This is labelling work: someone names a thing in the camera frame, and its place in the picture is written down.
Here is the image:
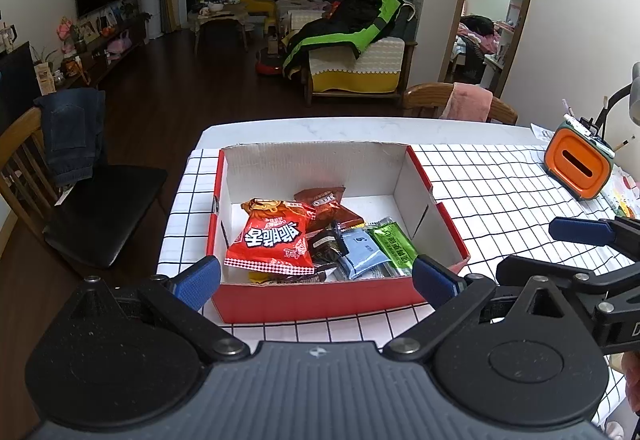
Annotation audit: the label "wooden coffee table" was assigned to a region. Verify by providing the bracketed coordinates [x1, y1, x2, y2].
[192, 2, 251, 53]

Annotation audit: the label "large red snack bag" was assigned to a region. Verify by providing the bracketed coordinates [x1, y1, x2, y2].
[223, 198, 317, 271]

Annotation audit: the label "shiny brown snack packet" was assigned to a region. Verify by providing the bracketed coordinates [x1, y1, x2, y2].
[294, 186, 365, 233]

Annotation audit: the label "pink towel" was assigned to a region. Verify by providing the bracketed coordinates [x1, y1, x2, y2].
[440, 82, 493, 123]

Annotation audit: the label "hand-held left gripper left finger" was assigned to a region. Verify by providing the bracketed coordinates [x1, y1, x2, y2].
[70, 256, 250, 363]

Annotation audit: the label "blue jeans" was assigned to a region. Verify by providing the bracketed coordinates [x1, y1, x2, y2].
[34, 88, 107, 187]

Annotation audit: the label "red cardboard box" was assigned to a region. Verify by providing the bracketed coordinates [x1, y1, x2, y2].
[206, 141, 472, 325]

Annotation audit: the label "wooden chair black seat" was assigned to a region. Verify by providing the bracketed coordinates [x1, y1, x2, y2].
[0, 104, 168, 271]

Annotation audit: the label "green snack packet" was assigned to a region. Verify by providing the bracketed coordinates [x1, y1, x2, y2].
[367, 217, 418, 277]

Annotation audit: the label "black snack packet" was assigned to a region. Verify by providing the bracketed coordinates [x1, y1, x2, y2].
[260, 268, 337, 285]

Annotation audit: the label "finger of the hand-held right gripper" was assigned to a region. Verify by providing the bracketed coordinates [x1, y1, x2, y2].
[548, 216, 640, 261]
[495, 255, 627, 309]

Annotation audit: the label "colourful patterned packet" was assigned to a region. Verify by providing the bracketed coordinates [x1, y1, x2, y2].
[602, 165, 640, 221]

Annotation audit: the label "orange green desk organizer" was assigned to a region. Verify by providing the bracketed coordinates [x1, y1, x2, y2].
[544, 115, 616, 201]

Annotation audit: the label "dark brown cup print packet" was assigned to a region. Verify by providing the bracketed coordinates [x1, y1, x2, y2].
[306, 225, 350, 265]

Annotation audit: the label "cream yellow sofa cover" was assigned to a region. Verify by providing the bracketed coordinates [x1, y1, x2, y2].
[307, 37, 406, 93]

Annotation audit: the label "wooden sofa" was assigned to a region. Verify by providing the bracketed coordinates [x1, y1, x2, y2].
[277, 0, 418, 106]

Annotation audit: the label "dark television cabinet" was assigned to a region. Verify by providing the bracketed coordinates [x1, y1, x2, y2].
[37, 17, 148, 90]

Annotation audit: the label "person's right hand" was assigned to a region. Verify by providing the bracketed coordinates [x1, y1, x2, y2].
[606, 352, 640, 440]

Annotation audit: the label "white marker pen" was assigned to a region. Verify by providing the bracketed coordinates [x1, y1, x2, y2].
[564, 114, 614, 155]

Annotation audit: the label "wooden dining chair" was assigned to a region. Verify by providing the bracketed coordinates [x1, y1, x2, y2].
[402, 82, 518, 125]

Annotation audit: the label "grey desk lamp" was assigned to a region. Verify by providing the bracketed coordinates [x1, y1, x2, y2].
[595, 62, 640, 141]

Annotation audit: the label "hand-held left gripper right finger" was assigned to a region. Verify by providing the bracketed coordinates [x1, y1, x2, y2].
[382, 255, 571, 363]

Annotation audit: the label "light blue snack packet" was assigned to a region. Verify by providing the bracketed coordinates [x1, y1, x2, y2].
[336, 227, 393, 281]

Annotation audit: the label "red round floor object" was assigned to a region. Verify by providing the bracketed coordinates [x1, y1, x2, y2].
[255, 54, 286, 76]

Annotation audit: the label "pink bag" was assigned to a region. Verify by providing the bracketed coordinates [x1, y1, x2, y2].
[106, 30, 133, 55]

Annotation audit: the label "bed with clothes pile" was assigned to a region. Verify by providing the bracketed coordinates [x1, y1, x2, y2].
[452, 14, 506, 83]

